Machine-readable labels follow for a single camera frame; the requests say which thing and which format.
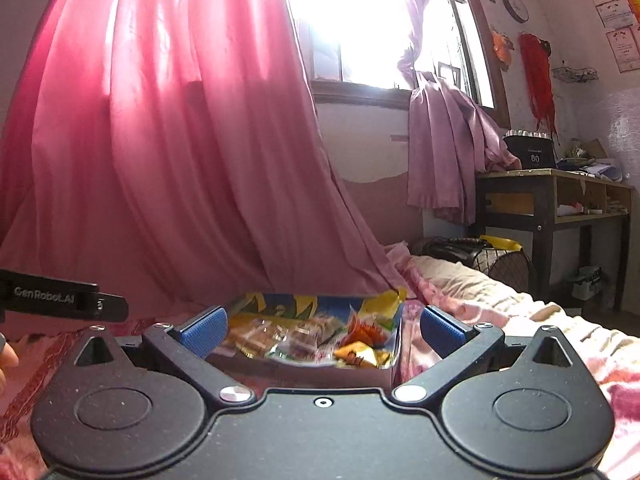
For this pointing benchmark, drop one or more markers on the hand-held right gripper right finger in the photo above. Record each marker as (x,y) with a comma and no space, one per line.
(441,331)

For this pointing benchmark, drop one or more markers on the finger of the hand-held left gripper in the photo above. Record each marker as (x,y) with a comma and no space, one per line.
(114,307)

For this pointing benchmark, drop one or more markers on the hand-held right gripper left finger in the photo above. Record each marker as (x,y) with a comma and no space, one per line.
(205,331)

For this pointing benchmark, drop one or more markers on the gold yellow snack packet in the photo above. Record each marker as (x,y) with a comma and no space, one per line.
(362,356)

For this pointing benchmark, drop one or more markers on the white green snack packet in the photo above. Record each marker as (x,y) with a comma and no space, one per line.
(300,352)

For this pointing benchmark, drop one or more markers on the blue yellow printed box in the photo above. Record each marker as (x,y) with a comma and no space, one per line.
(300,305)

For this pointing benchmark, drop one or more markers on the person's left hand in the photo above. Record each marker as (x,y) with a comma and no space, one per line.
(7,357)

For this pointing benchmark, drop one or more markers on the black bag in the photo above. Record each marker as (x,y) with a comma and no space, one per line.
(452,250)

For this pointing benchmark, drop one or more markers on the black mesh fan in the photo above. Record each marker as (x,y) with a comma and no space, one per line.
(500,270)

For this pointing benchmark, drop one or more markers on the pink floral blanket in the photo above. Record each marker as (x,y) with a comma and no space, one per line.
(575,320)

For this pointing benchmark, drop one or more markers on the white item under desk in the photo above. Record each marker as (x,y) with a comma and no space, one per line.
(587,282)

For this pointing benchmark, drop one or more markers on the pink curtain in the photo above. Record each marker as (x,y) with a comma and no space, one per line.
(165,150)

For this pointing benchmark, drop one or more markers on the wooden desk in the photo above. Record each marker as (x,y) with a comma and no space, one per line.
(545,195)

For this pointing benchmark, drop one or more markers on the black device with display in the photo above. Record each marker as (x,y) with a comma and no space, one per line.
(530,151)

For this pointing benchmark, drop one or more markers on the purple curtain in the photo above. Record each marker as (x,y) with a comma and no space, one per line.
(445,125)

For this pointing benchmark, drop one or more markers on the clutter on desk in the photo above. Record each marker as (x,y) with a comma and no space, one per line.
(590,160)

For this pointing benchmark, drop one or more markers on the red hanging decoration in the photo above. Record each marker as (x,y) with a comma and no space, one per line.
(537,75)

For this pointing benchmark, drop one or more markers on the window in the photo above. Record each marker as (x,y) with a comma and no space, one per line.
(385,35)

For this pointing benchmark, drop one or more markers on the orange wall decoration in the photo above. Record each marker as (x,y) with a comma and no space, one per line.
(501,47)

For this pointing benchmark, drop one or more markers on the round wall clock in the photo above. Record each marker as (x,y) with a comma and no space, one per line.
(515,7)

